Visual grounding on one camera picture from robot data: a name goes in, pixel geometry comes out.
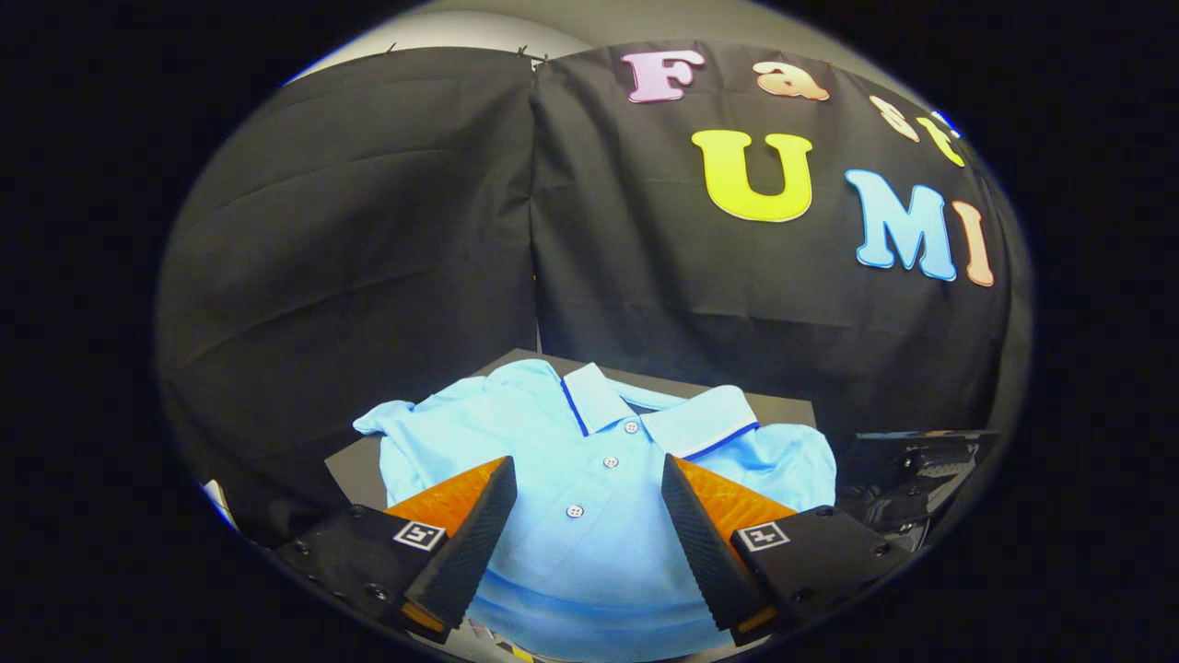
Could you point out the black and beige cabinet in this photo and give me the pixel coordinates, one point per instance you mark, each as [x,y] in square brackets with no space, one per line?
[355,470]

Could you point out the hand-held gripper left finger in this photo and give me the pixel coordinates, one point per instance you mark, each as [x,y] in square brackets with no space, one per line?
[470,548]

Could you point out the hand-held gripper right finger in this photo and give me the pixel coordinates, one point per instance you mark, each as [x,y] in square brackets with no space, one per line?
[705,543]

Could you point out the black washing machine lid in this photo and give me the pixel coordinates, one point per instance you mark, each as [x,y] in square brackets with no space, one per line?
[921,470]

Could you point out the light blue polo shirt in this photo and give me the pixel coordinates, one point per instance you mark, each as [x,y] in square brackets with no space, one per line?
[589,552]

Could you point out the black backdrop cloth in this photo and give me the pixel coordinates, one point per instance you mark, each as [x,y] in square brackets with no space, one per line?
[368,230]

